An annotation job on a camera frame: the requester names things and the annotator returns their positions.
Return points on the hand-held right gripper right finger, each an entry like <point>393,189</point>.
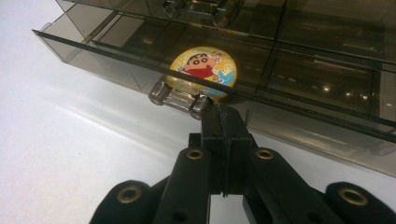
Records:
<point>241,146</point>

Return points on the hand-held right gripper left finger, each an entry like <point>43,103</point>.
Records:
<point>214,146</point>

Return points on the round yellow cartoon badge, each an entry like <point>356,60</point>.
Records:
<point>202,67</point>

